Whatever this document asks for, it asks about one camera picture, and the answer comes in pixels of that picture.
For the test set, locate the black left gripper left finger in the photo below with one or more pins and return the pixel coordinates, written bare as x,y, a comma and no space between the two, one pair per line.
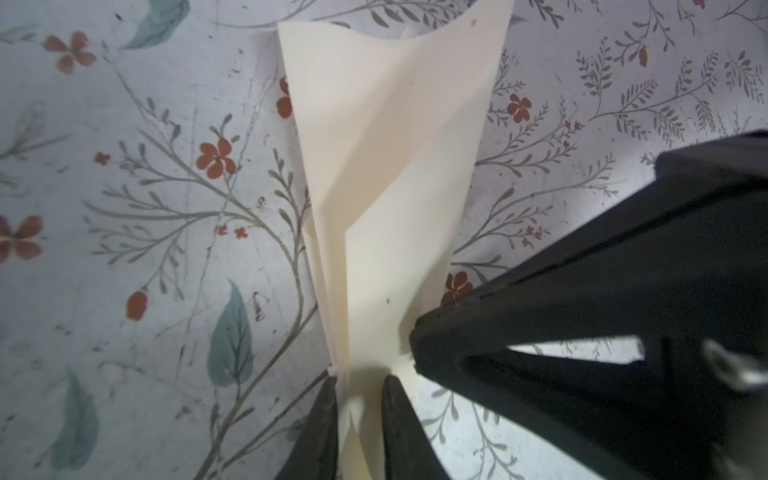
315,453

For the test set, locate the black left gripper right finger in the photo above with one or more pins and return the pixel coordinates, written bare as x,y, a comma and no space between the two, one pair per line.
408,454

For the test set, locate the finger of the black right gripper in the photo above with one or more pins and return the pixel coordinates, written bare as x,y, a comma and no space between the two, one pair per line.
638,343

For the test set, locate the cream square paper sheet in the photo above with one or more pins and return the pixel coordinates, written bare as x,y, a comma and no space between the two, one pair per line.
389,132

